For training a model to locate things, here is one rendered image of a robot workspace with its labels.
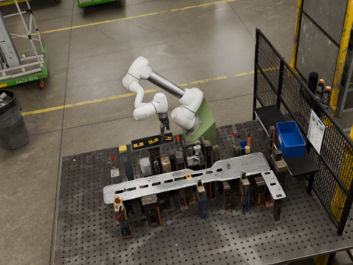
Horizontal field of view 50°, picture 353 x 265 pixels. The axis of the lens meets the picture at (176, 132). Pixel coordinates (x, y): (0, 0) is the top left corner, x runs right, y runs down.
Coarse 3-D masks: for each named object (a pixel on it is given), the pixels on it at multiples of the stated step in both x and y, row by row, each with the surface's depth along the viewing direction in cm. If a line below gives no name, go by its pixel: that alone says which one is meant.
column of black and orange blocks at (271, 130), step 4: (272, 128) 317; (272, 132) 319; (272, 136) 322; (268, 140) 330; (272, 140) 325; (268, 144) 332; (272, 144) 328; (268, 148) 334; (272, 148) 331; (268, 152) 336; (272, 152) 335; (268, 156) 338; (268, 160) 341
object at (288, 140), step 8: (280, 128) 331; (288, 128) 332; (296, 128) 323; (280, 136) 318; (288, 136) 331; (296, 136) 326; (280, 144) 321; (288, 144) 324; (296, 144) 323; (304, 144) 306; (288, 152) 309; (296, 152) 310
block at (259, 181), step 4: (256, 180) 305; (260, 180) 304; (256, 184) 303; (260, 184) 301; (264, 184) 301; (256, 188) 306; (260, 188) 303; (264, 188) 304; (256, 192) 308; (260, 192) 306; (264, 192) 308; (256, 196) 312; (260, 196) 311; (252, 200) 325; (256, 200) 314; (260, 200) 314; (256, 204) 316; (260, 204) 317
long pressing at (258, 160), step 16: (224, 160) 322; (240, 160) 320; (256, 160) 318; (160, 176) 316; (176, 176) 314; (208, 176) 311; (224, 176) 309; (240, 176) 307; (112, 192) 308; (128, 192) 306; (144, 192) 305; (160, 192) 304
